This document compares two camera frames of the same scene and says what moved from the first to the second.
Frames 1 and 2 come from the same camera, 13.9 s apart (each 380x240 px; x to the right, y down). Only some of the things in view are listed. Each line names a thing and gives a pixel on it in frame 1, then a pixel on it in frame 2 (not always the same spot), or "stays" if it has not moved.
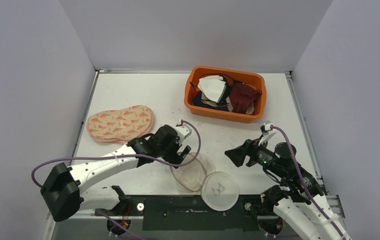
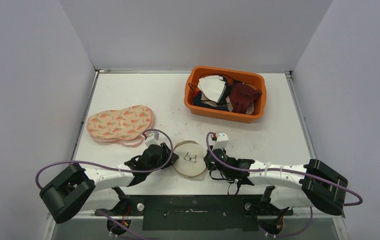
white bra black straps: x=214 y=87 stays
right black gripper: x=249 y=152 → x=214 y=158
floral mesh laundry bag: x=121 y=125 stays
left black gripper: x=174 y=157 → x=167 y=154
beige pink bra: x=228 y=104 stays
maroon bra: x=241 y=96 stays
